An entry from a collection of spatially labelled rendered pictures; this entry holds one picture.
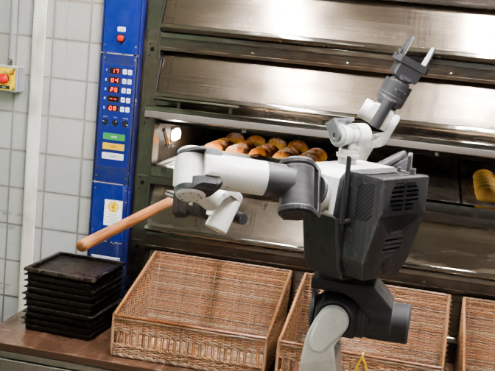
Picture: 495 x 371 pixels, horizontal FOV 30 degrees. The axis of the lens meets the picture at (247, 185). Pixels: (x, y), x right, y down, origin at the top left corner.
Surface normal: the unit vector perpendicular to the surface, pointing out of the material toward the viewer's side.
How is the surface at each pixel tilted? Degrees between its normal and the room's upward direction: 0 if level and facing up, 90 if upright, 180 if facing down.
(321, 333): 90
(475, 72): 90
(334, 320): 90
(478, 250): 72
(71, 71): 90
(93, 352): 0
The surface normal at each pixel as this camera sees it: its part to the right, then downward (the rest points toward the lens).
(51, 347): 0.10, -0.98
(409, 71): 0.19, 0.31
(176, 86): -0.17, -0.20
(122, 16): -0.22, 0.14
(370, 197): -0.73, 0.05
